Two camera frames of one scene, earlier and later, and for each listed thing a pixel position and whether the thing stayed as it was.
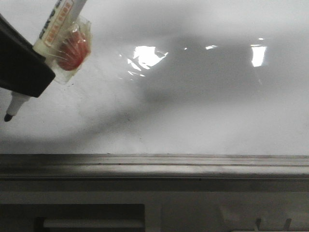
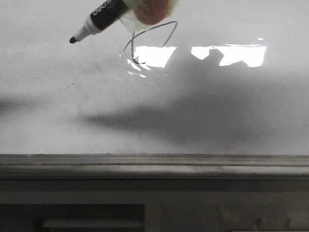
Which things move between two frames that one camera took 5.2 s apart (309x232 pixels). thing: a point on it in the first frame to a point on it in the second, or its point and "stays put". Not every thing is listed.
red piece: (70, 51) to (144, 14)
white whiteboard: (171, 77) stays put
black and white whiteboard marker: (49, 43) to (105, 17)
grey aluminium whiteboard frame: (112, 166) stays put
